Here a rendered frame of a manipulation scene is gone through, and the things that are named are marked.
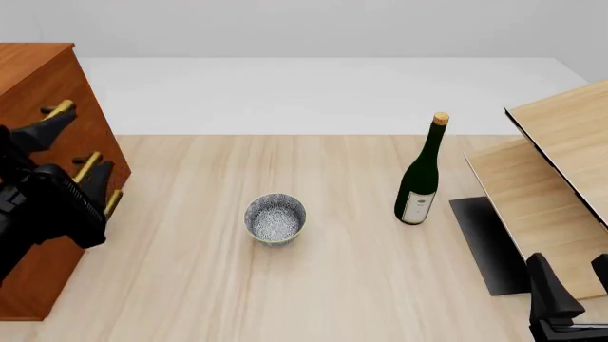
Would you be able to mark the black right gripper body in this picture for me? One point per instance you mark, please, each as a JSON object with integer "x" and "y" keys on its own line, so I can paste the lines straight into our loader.
{"x": 565, "y": 331}

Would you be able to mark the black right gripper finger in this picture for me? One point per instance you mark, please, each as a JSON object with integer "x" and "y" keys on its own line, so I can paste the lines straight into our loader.
{"x": 548, "y": 288}
{"x": 601, "y": 269}

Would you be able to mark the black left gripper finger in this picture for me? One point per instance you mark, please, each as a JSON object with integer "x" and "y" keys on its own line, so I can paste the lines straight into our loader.
{"x": 40, "y": 135}
{"x": 99, "y": 185}

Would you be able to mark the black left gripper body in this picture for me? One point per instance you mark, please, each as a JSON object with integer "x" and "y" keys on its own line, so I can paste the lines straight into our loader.
{"x": 78, "y": 210}

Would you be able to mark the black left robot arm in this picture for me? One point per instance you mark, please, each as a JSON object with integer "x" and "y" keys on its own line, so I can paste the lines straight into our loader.
{"x": 19, "y": 221}

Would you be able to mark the wooden drawer front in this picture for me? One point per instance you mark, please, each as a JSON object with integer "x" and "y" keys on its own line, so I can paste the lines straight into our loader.
{"x": 47, "y": 278}
{"x": 71, "y": 142}
{"x": 50, "y": 83}

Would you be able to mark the brown wooden cabinet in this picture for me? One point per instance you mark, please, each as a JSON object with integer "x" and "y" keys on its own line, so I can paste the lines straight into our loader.
{"x": 33, "y": 67}

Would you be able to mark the pale wooden two-tier shelf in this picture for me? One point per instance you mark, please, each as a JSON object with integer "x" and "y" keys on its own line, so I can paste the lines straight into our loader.
{"x": 546, "y": 185}

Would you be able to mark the dark green wine bottle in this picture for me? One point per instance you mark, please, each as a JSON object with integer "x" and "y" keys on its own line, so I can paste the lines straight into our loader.
{"x": 420, "y": 181}

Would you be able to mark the blue white patterned bowl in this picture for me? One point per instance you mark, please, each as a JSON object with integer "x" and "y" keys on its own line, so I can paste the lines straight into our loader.
{"x": 274, "y": 220}

